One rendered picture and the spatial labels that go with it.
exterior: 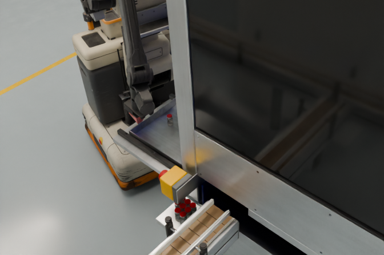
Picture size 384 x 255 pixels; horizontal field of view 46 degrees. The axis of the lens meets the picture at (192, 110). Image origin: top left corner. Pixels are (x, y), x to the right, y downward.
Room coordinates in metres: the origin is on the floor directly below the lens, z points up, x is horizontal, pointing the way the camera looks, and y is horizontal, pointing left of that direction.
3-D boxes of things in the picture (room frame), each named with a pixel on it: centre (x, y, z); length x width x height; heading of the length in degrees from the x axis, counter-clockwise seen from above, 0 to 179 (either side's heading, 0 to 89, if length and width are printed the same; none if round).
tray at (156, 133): (1.24, 0.03, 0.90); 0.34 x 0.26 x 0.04; 45
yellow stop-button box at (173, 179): (0.92, 0.06, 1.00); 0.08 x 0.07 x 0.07; 45
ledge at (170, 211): (0.88, 0.05, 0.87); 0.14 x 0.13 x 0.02; 45
